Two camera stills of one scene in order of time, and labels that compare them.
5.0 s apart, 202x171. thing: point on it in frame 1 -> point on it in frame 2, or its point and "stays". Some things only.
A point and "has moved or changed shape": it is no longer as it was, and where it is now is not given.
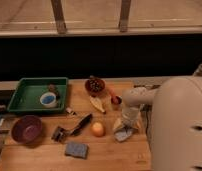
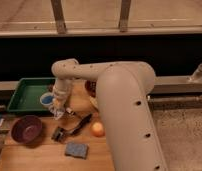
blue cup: [48, 98] stays
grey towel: [123, 134] has moved or changed shape
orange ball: [98, 129] stays
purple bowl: [26, 129] stays
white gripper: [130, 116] -> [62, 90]
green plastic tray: [27, 94] stays
